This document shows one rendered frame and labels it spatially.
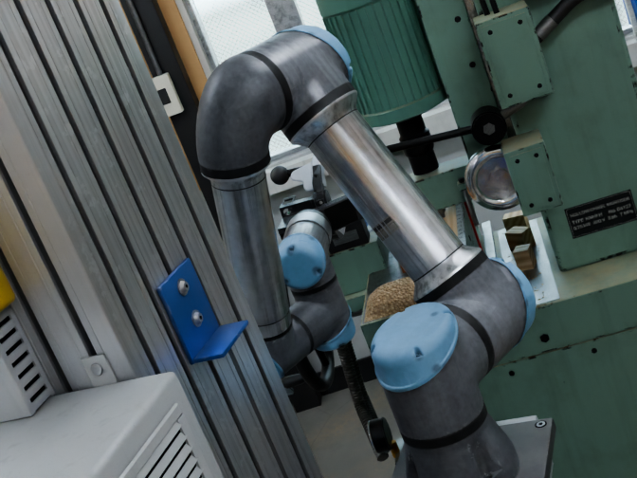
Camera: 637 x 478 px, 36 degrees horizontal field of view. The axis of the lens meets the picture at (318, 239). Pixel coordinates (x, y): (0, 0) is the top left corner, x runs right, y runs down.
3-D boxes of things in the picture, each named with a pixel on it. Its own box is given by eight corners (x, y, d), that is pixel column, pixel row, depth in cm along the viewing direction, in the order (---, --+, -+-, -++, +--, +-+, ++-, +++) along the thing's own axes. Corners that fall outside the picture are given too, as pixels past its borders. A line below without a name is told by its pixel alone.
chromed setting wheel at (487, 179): (476, 215, 181) (454, 154, 177) (542, 194, 178) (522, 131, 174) (477, 221, 178) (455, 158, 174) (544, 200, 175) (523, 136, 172)
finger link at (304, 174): (285, 151, 177) (290, 193, 171) (317, 142, 176) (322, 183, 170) (291, 161, 179) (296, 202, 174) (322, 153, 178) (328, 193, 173)
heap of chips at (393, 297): (367, 301, 178) (359, 283, 177) (442, 279, 175) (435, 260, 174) (364, 322, 170) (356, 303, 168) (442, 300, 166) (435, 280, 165)
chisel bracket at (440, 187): (416, 213, 197) (403, 174, 195) (484, 192, 194) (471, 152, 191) (416, 226, 190) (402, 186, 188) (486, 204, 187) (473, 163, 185)
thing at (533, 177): (519, 201, 179) (500, 139, 175) (557, 189, 177) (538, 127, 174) (523, 218, 170) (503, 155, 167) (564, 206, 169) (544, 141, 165)
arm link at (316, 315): (290, 363, 156) (264, 303, 153) (334, 327, 163) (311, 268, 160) (325, 367, 151) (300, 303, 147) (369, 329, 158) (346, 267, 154)
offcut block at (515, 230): (536, 245, 200) (530, 226, 199) (527, 251, 198) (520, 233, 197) (519, 244, 203) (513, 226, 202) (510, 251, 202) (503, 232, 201)
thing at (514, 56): (499, 100, 173) (472, 17, 168) (549, 82, 171) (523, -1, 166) (501, 111, 165) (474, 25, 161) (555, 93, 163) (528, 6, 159)
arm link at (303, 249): (284, 302, 150) (264, 252, 148) (293, 274, 161) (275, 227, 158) (333, 287, 149) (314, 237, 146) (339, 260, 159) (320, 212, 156)
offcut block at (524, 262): (536, 262, 192) (531, 243, 191) (534, 268, 190) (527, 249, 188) (521, 265, 194) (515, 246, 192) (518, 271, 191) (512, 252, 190)
